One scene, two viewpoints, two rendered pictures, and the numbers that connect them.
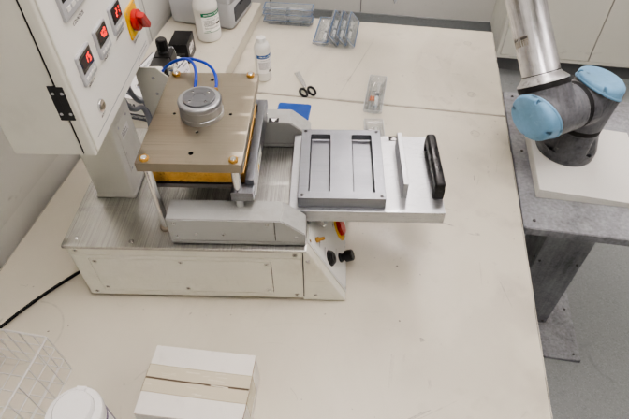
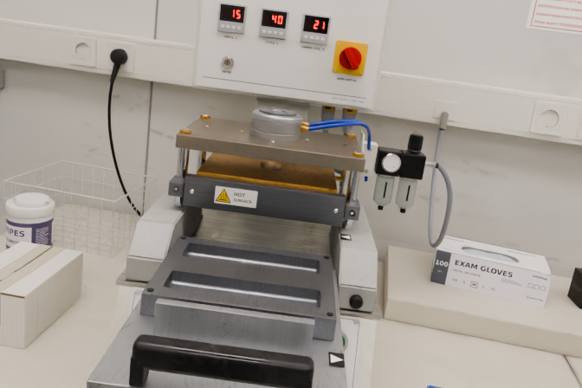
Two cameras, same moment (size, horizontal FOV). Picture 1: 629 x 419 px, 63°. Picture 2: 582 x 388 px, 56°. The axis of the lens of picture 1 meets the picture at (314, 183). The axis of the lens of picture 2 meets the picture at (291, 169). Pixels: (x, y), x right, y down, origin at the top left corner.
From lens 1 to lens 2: 1.08 m
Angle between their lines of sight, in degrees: 79
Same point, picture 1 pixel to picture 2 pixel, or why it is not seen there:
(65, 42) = not seen: outside the picture
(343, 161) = (248, 274)
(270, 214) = (153, 216)
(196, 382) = (23, 266)
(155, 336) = not seen: hidden behind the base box
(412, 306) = not seen: outside the picture
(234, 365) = (24, 284)
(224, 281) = not seen: hidden behind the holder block
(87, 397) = (35, 201)
